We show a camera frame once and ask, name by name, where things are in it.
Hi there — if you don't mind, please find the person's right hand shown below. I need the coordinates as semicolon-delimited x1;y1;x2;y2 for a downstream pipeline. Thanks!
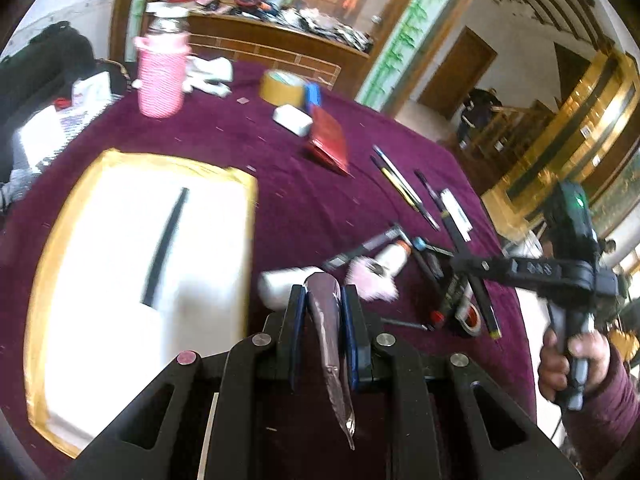
537;327;613;406

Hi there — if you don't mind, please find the red packet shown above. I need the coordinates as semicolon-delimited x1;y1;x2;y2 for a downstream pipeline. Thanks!
302;105;352;177

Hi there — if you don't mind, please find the white bottle with orange cap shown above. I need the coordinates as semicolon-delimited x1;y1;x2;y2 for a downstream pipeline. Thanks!
374;239;414;277

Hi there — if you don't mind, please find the bottle in pink knitted cover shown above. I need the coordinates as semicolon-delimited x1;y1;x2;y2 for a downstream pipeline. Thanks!
132;7;192;120

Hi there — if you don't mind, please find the black stick with yellow tip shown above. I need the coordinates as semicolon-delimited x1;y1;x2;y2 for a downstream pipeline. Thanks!
469;280;503;340

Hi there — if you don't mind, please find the yellow tape roll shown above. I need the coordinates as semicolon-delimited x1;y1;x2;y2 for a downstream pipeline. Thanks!
259;70;307;109

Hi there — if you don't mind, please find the white tray with gold rim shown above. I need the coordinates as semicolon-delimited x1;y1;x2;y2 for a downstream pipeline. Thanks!
22;149;259;459

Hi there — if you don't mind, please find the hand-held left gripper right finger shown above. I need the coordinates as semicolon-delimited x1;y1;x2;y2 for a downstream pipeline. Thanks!
341;284;581;480

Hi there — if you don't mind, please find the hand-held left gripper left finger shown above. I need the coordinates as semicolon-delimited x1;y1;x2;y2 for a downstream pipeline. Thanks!
65;284;307;480

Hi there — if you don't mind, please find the green marker with red cap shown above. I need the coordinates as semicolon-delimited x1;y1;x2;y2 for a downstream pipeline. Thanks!
430;269;469;324

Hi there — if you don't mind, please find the black flat strip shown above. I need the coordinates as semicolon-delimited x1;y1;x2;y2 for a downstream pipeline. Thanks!
141;187;191;309

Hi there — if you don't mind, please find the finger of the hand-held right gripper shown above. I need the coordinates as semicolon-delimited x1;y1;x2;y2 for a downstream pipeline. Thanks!
449;255;517;286

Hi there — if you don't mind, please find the wooden counter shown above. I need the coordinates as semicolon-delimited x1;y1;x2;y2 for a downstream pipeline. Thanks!
186;11;372;95

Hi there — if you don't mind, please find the grey metal bar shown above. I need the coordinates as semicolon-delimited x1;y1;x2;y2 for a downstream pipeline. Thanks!
322;224;402;272

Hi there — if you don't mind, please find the small white box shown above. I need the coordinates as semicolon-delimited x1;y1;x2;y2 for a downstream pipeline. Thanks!
272;104;314;137

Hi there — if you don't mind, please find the dark metal rod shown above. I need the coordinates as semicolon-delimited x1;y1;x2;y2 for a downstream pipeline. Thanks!
382;317;436;332

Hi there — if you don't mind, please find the pink fluffy puff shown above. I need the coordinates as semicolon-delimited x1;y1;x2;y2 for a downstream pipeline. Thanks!
345;255;399;304

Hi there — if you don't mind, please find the black and white flat box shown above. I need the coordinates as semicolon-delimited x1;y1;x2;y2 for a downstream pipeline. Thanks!
438;188;473;242

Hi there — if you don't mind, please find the brown shiny stick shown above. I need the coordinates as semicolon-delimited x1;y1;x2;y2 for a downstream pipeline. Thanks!
305;271;357;451

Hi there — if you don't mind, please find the dark slim pen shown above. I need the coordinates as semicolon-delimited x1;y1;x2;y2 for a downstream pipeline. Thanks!
414;170;442;232

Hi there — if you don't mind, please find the person's right forearm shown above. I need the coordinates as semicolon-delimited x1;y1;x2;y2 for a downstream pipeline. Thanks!
562;347;640;477

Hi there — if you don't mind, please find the brown wooden door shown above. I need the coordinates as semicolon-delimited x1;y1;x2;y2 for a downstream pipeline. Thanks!
417;26;499;122

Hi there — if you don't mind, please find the black pen with yellow stripe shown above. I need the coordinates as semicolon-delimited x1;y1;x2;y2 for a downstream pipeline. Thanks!
370;146;424;213

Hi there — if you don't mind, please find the red and white tape roll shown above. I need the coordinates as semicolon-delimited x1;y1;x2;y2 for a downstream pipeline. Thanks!
454;300;484;337

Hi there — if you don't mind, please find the white crumpled cloth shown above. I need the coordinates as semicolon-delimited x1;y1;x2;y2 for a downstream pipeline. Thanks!
184;56;234;97

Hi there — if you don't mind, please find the black bag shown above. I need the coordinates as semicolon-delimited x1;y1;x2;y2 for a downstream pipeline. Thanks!
0;21;127;113

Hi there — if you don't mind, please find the purple tablecloth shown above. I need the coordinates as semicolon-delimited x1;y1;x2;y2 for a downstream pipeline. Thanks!
0;60;538;480

